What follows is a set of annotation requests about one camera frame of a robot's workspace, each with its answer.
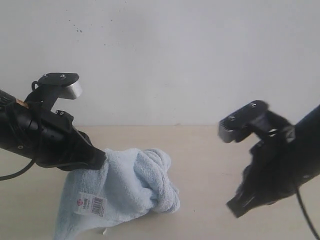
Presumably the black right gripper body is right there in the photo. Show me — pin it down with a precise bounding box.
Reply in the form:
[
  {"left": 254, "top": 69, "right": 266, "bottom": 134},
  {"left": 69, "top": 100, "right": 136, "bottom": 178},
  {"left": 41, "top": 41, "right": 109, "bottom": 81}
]
[{"left": 239, "top": 124, "right": 301, "bottom": 203}]

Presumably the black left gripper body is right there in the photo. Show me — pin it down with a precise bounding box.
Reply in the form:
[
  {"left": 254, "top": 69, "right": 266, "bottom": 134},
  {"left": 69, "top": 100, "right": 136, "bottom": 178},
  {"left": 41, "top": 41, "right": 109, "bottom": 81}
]
[{"left": 14, "top": 103, "right": 93, "bottom": 172}]

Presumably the light blue terry towel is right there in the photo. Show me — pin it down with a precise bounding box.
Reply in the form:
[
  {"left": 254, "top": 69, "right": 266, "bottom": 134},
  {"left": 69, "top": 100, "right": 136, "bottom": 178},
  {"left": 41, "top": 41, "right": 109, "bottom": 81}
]
[{"left": 53, "top": 148, "right": 181, "bottom": 240}]

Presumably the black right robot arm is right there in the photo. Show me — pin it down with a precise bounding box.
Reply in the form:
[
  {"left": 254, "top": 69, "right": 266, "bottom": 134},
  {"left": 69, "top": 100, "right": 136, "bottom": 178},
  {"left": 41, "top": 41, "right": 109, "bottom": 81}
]
[{"left": 218, "top": 100, "right": 320, "bottom": 218}]

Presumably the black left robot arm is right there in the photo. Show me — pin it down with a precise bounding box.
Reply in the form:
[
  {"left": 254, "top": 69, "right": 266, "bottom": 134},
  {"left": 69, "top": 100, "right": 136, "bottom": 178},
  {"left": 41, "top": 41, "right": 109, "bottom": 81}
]
[{"left": 0, "top": 91, "right": 106, "bottom": 171}]

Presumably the white barcode label sticker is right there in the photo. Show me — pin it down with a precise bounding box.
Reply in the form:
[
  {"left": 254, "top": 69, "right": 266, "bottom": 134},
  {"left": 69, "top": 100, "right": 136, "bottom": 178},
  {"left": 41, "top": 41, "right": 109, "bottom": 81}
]
[{"left": 74, "top": 192, "right": 107, "bottom": 218}]

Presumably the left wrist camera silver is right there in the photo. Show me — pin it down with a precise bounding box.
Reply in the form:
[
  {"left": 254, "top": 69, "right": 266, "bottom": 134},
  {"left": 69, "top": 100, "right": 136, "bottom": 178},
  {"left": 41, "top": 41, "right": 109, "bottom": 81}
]
[{"left": 25, "top": 72, "right": 83, "bottom": 110}]

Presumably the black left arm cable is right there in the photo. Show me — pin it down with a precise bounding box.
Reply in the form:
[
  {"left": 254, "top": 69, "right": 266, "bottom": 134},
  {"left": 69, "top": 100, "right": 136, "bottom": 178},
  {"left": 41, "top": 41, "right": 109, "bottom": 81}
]
[{"left": 0, "top": 159, "right": 36, "bottom": 181}]

